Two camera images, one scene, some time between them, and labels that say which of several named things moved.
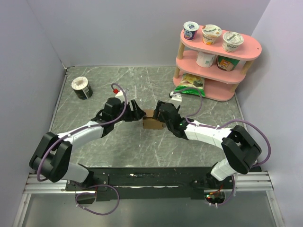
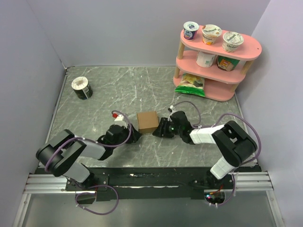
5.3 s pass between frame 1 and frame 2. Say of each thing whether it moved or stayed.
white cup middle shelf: stayed
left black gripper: moved
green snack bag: stayed
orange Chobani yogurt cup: stayed
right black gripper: moved
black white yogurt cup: stayed
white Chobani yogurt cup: stayed
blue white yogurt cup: stayed
